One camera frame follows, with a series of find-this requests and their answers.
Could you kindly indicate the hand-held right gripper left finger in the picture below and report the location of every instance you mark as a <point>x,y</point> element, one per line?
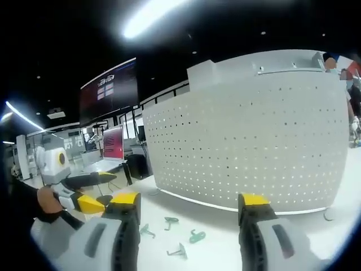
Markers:
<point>98,240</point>

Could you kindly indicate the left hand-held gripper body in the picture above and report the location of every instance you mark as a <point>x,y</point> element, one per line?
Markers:
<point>52,165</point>

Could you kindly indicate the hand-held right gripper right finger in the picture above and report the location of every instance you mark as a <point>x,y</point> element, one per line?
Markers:
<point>282,240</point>

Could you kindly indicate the green hook assembly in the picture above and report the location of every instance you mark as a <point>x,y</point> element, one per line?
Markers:
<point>146,231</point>
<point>327,216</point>
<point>154,193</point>
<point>180,251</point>
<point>197,237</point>
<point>170,221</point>

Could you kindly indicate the white perforated mounting plate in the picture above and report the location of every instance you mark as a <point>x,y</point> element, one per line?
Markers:
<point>248,141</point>

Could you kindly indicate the person's left hand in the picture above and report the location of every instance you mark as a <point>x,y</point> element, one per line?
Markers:
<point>48,201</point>

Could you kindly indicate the white office desk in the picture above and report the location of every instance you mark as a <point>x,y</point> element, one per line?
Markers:
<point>98,165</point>

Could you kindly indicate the monitor with red screen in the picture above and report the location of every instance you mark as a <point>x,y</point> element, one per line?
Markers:
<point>113,142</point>

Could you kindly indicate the black computer tower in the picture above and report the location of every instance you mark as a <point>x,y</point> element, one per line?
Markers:
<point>138,168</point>

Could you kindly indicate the long ceiling light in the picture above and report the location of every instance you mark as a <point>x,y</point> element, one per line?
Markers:
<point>158,18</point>

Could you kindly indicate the large dark wall screen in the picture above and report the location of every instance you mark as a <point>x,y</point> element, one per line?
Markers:
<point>112,87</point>

